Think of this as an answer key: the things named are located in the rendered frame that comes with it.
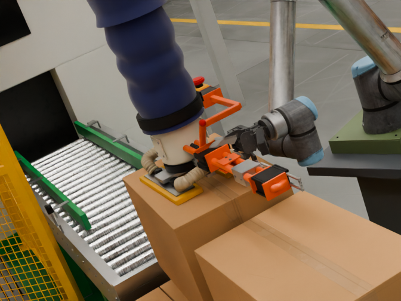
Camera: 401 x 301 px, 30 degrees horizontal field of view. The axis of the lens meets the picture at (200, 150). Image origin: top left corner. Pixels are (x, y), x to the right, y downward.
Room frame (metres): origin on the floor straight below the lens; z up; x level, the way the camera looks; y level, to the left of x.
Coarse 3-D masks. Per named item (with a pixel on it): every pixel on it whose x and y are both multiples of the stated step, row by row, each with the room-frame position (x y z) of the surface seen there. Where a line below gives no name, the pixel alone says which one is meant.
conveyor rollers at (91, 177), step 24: (72, 144) 4.82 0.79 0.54; (96, 144) 4.61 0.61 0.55; (48, 168) 4.49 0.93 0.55; (72, 168) 4.35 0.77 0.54; (96, 168) 4.21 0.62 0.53; (120, 168) 4.01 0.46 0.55; (72, 192) 3.97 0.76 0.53; (96, 192) 3.83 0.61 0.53; (120, 192) 3.69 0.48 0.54; (96, 216) 3.47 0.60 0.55; (120, 216) 3.40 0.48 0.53; (96, 240) 3.19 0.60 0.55; (120, 240) 3.12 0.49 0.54; (144, 240) 3.05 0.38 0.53; (120, 264) 2.92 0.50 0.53; (144, 264) 2.79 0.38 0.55
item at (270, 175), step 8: (264, 168) 1.86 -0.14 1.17; (272, 168) 1.84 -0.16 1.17; (256, 176) 1.83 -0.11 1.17; (264, 176) 1.81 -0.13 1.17; (272, 176) 1.79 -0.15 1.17; (280, 176) 1.78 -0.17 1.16; (256, 184) 1.83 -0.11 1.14; (264, 184) 1.77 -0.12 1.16; (272, 184) 1.77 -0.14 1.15; (288, 184) 1.79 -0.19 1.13; (256, 192) 1.84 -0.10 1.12; (264, 192) 1.77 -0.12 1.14; (280, 192) 1.78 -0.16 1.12
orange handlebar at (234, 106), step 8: (216, 96) 2.68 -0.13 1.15; (224, 104) 2.60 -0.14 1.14; (232, 104) 2.53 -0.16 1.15; (240, 104) 2.51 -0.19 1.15; (224, 112) 2.48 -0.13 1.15; (232, 112) 2.49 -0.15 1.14; (208, 120) 2.46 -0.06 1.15; (216, 120) 2.47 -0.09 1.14; (192, 152) 2.23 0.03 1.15; (224, 152) 2.11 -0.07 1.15; (216, 160) 2.08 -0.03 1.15; (224, 160) 2.04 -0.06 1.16; (232, 160) 2.02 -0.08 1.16; (240, 160) 2.01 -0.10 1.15; (224, 168) 2.01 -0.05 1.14; (256, 168) 1.92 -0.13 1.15; (248, 176) 1.88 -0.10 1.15; (280, 184) 1.77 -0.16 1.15; (272, 192) 1.77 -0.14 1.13
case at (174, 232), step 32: (160, 160) 2.63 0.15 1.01; (128, 192) 2.59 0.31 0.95; (224, 192) 2.15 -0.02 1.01; (288, 192) 2.12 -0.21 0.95; (160, 224) 2.21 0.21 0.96; (192, 224) 2.04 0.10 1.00; (224, 224) 2.06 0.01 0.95; (160, 256) 2.49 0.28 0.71; (192, 256) 2.03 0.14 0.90; (192, 288) 2.12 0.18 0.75
